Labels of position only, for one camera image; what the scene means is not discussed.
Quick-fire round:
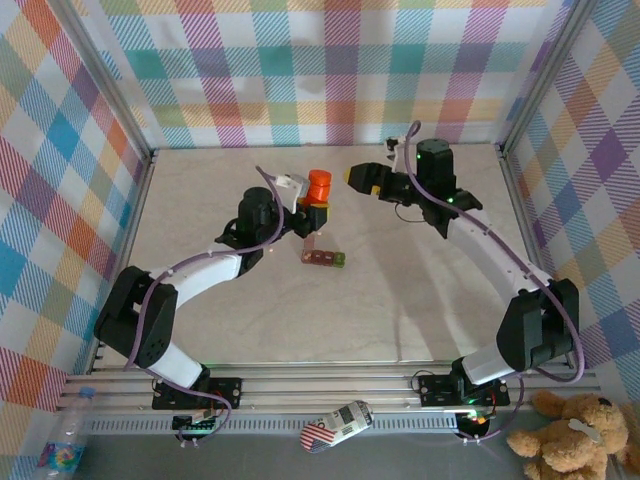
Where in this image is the red and green pill organizer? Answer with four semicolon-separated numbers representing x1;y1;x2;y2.
301;234;348;270

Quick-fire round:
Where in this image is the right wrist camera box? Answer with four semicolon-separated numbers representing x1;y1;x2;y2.
383;134;407;162

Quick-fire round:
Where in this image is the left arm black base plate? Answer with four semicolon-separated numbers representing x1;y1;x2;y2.
151;376;244;412

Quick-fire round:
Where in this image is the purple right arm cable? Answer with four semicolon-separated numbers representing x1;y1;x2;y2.
403;120;585;444

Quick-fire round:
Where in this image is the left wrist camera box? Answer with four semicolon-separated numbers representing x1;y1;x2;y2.
276;172;314;211

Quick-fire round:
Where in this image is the aluminium side rail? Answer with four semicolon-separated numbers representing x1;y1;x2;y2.
88;149;159;375
499;144;576;369

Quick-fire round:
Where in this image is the grey slotted cable duct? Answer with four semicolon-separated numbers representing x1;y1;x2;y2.
82;410;464;437

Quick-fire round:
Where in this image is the flag print drink can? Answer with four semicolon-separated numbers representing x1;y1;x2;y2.
299;399;376;454

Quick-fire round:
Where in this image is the brown teddy bear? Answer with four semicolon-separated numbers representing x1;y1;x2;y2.
506;389;640;480

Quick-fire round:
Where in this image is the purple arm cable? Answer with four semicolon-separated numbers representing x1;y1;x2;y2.
403;120;585;444
124;165;287;446

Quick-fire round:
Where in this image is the aluminium frame rail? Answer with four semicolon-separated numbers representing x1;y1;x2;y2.
59;360;601;415

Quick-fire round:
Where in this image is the orange pill bottle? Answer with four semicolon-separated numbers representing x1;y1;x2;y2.
298;182;332;208

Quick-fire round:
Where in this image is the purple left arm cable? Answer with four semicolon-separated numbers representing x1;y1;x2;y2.
124;165;287;446

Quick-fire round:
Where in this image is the clear plastic water bottle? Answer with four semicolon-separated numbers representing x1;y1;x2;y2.
37;385;97;476

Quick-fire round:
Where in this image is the aluminium corner post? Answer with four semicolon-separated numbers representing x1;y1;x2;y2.
499;0;599;151
49;0;157;162

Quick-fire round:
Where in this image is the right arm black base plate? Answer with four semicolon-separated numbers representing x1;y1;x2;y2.
417;373;512;408

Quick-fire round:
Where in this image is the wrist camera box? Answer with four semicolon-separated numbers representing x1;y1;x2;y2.
276;172;314;211
383;134;407;162

